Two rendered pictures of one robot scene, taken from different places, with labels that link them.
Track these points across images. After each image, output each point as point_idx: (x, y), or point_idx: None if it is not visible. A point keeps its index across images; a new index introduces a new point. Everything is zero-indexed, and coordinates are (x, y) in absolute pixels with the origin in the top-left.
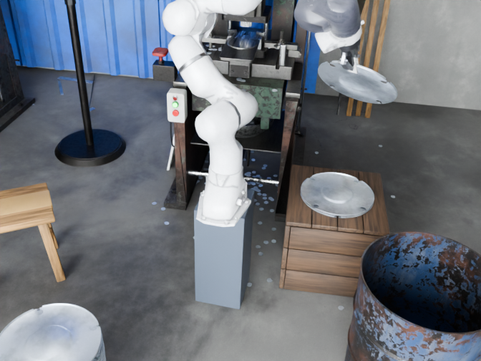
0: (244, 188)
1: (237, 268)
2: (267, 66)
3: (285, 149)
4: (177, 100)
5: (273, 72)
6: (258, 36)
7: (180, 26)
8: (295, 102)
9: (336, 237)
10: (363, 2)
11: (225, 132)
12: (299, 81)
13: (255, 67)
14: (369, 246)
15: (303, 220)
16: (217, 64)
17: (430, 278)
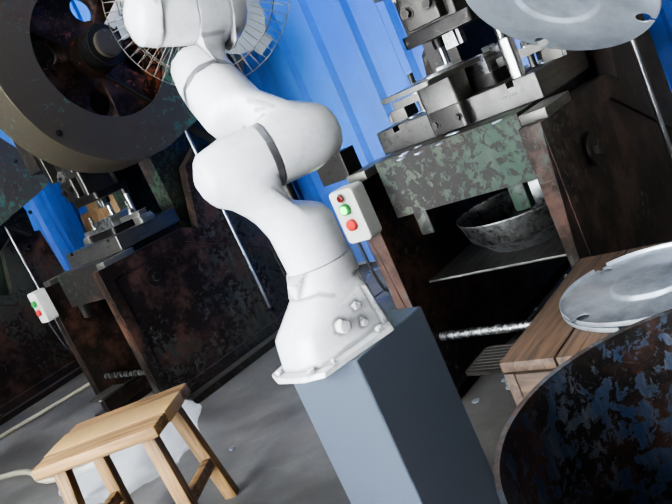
0: (363, 299)
1: (407, 488)
2: (491, 90)
3: (565, 233)
4: (345, 202)
5: (506, 97)
6: (482, 53)
7: (136, 24)
8: (536, 124)
9: None
10: None
11: (235, 177)
12: (562, 92)
13: (475, 102)
14: (584, 351)
15: (540, 353)
16: (416, 126)
17: None
